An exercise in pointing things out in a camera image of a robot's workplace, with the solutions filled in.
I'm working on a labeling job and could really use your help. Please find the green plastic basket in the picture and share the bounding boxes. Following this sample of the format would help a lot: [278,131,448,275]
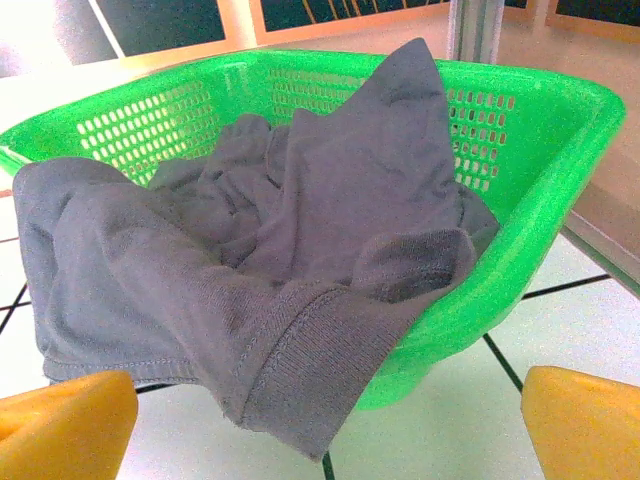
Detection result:
[0,48,627,412]

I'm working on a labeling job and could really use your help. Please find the aluminium frame post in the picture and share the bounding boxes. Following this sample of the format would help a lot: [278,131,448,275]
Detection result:
[447,0,506,65]

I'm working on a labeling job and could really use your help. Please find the grey t-shirt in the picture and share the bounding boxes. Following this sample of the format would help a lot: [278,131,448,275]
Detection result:
[12,37,501,461]

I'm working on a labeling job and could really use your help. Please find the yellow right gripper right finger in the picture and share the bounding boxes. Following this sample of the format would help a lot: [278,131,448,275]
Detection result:
[520,365,640,480]

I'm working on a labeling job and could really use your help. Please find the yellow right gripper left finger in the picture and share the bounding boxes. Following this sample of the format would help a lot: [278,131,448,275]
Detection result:
[0,369,140,480]

